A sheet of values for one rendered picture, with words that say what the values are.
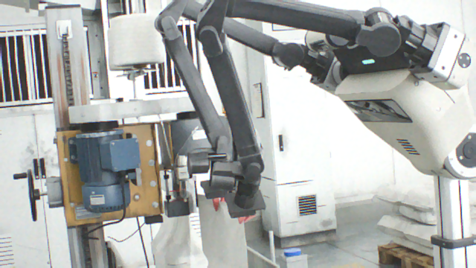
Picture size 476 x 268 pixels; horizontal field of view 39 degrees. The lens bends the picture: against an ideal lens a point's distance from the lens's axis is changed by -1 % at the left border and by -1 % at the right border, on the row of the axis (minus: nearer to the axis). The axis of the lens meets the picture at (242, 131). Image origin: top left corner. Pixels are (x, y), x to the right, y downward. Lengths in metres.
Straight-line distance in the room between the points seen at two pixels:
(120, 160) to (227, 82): 0.58
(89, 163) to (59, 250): 3.01
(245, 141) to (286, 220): 4.53
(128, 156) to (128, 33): 0.38
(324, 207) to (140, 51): 4.37
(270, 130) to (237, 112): 4.46
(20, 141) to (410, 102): 3.68
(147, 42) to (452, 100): 0.93
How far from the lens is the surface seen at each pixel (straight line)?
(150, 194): 2.34
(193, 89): 2.02
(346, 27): 1.53
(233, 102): 1.61
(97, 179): 2.11
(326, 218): 6.32
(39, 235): 5.08
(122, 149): 2.05
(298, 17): 1.51
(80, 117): 2.10
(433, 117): 1.75
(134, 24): 2.13
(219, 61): 1.55
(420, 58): 1.58
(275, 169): 6.09
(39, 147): 5.01
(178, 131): 2.33
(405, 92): 1.72
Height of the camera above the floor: 1.40
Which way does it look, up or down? 3 degrees down
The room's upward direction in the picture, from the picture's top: 5 degrees counter-clockwise
